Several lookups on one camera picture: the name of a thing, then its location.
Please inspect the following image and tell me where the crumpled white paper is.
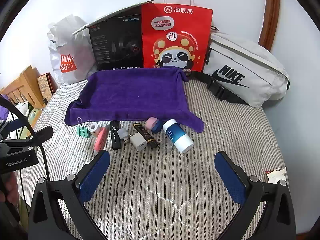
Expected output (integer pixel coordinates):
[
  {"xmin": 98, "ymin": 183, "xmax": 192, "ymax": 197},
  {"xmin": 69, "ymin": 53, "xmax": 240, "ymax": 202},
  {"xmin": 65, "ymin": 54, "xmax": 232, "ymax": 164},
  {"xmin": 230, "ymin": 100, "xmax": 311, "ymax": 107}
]
[{"xmin": 265, "ymin": 167, "xmax": 286, "ymax": 184}]

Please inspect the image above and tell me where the red panda paper bag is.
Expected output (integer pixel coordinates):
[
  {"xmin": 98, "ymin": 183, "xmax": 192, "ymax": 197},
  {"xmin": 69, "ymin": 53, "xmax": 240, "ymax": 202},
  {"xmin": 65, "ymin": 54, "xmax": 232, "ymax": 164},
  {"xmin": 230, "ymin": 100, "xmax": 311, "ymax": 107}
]
[{"xmin": 141, "ymin": 2, "xmax": 213, "ymax": 72}]

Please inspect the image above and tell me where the patterned brown book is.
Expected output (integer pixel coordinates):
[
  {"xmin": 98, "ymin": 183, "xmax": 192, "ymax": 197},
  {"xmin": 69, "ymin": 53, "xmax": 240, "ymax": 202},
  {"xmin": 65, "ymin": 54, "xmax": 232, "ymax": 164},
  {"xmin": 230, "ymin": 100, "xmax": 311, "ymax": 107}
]
[{"xmin": 37, "ymin": 73, "xmax": 57, "ymax": 102}]

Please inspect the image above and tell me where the black cable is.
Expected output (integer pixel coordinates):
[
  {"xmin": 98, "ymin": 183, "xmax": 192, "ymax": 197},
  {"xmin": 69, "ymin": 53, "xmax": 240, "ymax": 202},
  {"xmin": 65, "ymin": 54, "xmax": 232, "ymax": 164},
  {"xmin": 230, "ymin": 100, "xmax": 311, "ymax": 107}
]
[{"xmin": 0, "ymin": 96, "xmax": 51, "ymax": 221}]

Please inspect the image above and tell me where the small white USB adapter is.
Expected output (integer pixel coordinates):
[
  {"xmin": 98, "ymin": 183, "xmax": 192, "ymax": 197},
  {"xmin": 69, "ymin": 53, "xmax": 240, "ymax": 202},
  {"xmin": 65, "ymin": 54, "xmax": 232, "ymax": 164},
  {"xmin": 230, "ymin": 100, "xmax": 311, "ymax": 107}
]
[{"xmin": 117, "ymin": 127, "xmax": 130, "ymax": 143}]

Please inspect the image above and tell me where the white tape roll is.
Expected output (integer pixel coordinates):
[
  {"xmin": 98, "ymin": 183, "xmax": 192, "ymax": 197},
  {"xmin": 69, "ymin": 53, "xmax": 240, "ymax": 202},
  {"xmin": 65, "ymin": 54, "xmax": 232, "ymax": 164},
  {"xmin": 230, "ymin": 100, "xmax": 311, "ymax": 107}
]
[{"xmin": 88, "ymin": 122, "xmax": 100, "ymax": 138}]

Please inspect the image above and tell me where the pink utility knife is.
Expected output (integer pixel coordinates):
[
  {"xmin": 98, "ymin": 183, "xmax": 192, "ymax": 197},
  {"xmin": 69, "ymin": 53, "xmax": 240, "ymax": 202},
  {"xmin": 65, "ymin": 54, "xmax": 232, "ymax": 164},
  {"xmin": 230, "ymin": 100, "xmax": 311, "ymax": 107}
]
[{"xmin": 94, "ymin": 126, "xmax": 108, "ymax": 155}]

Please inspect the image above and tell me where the blue white bottle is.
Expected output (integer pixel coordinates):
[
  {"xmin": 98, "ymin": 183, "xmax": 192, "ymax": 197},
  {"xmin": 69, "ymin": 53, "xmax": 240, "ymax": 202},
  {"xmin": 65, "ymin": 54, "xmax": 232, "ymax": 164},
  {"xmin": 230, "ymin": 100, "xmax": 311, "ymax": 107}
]
[{"xmin": 162, "ymin": 119, "xmax": 194, "ymax": 154}]

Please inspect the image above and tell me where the black Horizon lighter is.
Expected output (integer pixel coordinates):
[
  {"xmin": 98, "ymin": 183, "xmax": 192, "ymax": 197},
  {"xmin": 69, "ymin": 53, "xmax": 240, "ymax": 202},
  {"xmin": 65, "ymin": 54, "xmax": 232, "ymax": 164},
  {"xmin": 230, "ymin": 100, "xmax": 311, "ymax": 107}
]
[{"xmin": 110, "ymin": 120, "xmax": 121, "ymax": 150}]

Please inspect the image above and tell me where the person left hand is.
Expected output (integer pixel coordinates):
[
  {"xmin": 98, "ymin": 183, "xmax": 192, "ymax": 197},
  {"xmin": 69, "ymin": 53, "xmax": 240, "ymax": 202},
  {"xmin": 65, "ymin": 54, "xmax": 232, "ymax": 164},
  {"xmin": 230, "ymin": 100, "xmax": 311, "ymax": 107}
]
[{"xmin": 0, "ymin": 172, "xmax": 19, "ymax": 206}]

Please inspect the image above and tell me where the brown wooden door frame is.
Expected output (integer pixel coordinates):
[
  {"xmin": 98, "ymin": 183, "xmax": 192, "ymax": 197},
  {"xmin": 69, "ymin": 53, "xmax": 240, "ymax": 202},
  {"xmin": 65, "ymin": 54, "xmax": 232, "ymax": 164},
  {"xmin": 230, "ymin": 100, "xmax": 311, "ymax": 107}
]
[{"xmin": 258, "ymin": 0, "xmax": 280, "ymax": 51}]

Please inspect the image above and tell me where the white Nike waist bag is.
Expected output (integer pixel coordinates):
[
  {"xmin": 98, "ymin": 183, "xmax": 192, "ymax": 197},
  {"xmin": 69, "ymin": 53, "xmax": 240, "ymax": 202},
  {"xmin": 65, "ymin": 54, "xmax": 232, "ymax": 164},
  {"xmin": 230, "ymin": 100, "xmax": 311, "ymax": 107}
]
[{"xmin": 190, "ymin": 32, "xmax": 290, "ymax": 108}]

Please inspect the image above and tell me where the white charger cube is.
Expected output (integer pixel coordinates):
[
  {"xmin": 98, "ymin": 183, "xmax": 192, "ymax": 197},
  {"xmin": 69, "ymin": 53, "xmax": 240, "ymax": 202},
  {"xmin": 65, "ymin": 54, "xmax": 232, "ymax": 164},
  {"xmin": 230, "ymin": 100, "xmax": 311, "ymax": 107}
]
[{"xmin": 130, "ymin": 133, "xmax": 148, "ymax": 152}]

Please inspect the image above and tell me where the wooden bed headboard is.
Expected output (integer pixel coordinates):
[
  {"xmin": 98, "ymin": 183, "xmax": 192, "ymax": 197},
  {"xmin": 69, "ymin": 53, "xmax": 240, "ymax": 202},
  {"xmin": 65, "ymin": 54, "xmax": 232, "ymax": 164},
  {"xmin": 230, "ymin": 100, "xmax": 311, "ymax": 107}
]
[{"xmin": 1, "ymin": 66, "xmax": 45, "ymax": 109}]

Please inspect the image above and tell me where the black gold lighter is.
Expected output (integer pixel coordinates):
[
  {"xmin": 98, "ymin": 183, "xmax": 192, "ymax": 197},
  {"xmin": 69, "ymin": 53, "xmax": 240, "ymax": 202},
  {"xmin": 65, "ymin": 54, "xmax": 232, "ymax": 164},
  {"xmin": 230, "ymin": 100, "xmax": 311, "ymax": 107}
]
[{"xmin": 133, "ymin": 123, "xmax": 159, "ymax": 148}]

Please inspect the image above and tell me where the white Miniso plastic bag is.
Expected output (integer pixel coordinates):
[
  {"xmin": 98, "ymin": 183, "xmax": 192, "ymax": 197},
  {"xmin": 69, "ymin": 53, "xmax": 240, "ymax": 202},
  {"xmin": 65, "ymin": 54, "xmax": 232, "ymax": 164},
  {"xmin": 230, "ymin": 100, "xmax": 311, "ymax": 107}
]
[{"xmin": 47, "ymin": 15, "xmax": 97, "ymax": 85}]

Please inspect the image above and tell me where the green binder clip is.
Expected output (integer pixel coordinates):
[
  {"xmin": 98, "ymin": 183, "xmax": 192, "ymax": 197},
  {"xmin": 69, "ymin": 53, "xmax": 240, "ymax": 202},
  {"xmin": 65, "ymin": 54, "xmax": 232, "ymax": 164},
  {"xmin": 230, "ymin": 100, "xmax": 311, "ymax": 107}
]
[{"xmin": 76, "ymin": 117, "xmax": 91, "ymax": 138}]

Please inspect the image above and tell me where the pink blue eraser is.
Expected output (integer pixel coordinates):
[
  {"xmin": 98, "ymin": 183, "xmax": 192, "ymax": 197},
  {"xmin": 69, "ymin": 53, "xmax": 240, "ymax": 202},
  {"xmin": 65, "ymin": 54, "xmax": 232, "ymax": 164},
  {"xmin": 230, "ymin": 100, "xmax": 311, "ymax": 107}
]
[{"xmin": 145, "ymin": 117, "xmax": 164, "ymax": 134}]

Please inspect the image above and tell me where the purple towel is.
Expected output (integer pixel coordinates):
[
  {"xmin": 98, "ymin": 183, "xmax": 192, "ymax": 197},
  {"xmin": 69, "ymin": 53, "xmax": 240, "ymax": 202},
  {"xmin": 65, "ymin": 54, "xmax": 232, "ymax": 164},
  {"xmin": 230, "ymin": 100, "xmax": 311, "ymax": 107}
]
[{"xmin": 65, "ymin": 67, "xmax": 204, "ymax": 133}]

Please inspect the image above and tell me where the black headset box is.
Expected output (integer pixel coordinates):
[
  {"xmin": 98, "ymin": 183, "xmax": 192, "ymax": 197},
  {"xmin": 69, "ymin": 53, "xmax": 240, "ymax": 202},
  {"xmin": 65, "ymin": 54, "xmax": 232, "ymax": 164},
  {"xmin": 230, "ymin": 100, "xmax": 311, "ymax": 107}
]
[{"xmin": 72, "ymin": 1, "xmax": 151, "ymax": 70}]

